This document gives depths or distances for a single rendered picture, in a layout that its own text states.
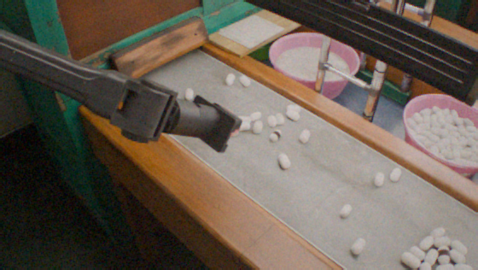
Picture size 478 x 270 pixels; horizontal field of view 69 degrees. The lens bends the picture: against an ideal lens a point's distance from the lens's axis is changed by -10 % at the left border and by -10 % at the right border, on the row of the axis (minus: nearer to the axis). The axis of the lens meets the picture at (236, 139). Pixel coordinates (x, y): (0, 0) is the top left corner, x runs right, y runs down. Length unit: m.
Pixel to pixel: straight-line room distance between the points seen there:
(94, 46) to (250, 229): 0.59
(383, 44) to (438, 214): 0.39
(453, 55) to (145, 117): 0.45
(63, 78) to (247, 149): 0.48
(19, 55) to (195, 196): 0.42
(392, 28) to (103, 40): 0.69
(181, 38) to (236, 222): 0.57
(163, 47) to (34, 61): 0.56
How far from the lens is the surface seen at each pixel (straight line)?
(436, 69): 0.62
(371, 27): 0.66
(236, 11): 1.29
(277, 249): 0.70
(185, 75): 1.11
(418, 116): 1.07
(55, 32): 0.94
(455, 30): 1.55
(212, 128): 0.65
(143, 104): 0.53
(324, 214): 0.78
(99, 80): 0.54
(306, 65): 1.17
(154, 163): 0.83
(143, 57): 1.03
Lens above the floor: 1.37
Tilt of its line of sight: 44 degrees down
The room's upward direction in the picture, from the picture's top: straight up
